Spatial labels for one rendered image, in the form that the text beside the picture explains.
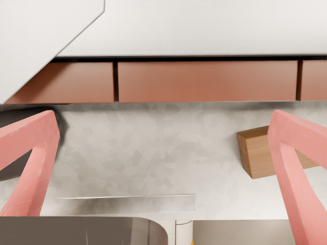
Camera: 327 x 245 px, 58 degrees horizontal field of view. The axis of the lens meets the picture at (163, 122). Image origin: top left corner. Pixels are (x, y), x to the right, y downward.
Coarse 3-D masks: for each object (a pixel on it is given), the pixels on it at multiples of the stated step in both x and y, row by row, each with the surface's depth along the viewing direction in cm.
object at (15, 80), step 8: (0, 72) 26; (8, 72) 26; (16, 72) 26; (0, 80) 26; (8, 80) 26; (16, 80) 26; (24, 80) 26; (0, 88) 27; (8, 88) 27; (16, 88) 27; (0, 96) 27; (8, 96) 27; (0, 104) 27
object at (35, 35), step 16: (0, 0) 25; (0, 16) 26; (16, 16) 26; (32, 16) 26; (48, 16) 26; (64, 16) 26; (80, 16) 26; (96, 16) 26; (0, 32) 26; (16, 32) 26; (32, 32) 26; (48, 32) 26; (64, 32) 26; (80, 32) 26; (0, 48) 26; (16, 48) 26; (32, 48) 26; (48, 48) 26; (64, 48) 26; (0, 64) 26; (16, 64) 26; (32, 64) 26
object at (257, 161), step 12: (240, 132) 44; (252, 132) 42; (264, 132) 41; (240, 144) 43; (252, 144) 40; (264, 144) 40; (240, 156) 45; (252, 156) 40; (264, 156) 40; (300, 156) 40; (252, 168) 40; (264, 168) 40
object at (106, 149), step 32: (64, 128) 44; (96, 128) 44; (128, 128) 44; (160, 128) 44; (192, 128) 44; (224, 128) 44; (64, 160) 45; (96, 160) 45; (128, 160) 45; (160, 160) 45; (192, 160) 45; (224, 160) 45; (0, 192) 46; (64, 192) 46; (96, 192) 46; (128, 192) 46; (160, 192) 46; (192, 192) 46; (224, 192) 46; (256, 192) 46; (320, 192) 46
